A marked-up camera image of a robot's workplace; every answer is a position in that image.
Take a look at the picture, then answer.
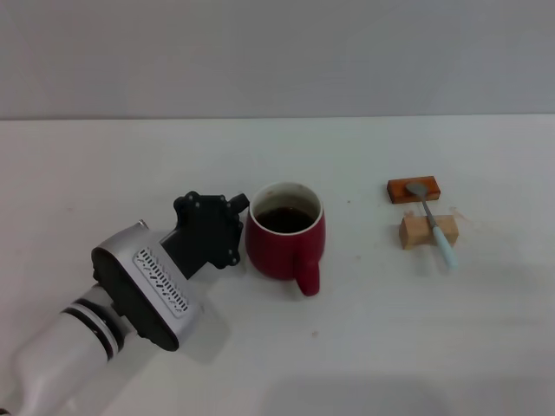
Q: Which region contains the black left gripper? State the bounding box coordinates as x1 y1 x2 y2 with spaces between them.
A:
159 190 251 281

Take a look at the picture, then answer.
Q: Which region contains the red ceramic cup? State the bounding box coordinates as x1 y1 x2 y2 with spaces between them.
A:
245 181 326 297

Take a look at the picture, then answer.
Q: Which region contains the spoon with light blue handle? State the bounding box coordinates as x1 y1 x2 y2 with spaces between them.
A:
405 181 460 270

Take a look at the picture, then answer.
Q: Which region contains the dark coffee liquid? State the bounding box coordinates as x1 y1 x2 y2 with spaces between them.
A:
253 206 316 236

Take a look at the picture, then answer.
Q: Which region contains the orange-brown wooden block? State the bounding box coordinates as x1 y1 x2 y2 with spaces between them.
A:
386 175 442 205

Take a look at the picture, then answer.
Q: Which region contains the light wooden block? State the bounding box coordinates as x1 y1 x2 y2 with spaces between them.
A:
398 213 460 250

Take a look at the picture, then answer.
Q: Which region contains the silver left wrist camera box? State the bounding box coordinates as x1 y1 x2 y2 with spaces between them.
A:
90 219 203 353

